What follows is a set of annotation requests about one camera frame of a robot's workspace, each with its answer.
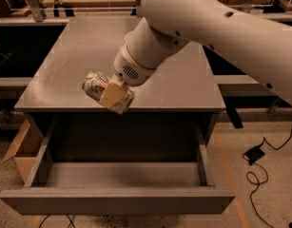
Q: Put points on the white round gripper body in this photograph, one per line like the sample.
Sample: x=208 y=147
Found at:
x=131 y=69

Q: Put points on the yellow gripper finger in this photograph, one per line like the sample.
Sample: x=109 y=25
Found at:
x=115 y=91

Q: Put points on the white green 7up can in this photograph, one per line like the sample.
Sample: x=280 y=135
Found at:
x=94 y=86

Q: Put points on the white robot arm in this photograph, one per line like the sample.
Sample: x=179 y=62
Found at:
x=259 y=47

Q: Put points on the grey cabinet with top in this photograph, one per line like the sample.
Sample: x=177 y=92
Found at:
x=169 y=112

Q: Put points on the open grey top drawer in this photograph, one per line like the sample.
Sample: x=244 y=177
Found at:
x=131 y=165

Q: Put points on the grey side shelf right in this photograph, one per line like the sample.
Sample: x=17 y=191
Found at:
x=240 y=86

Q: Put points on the grey side shelf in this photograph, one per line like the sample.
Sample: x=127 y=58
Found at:
x=12 y=88
x=240 y=86

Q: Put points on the brown cardboard box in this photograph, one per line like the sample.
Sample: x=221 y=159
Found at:
x=23 y=149

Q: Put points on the grey side shelf left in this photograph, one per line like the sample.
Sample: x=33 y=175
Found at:
x=12 y=88

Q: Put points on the black power adapter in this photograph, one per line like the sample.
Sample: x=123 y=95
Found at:
x=253 y=154

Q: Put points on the metal railing frame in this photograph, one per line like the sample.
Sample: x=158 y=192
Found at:
x=34 y=0

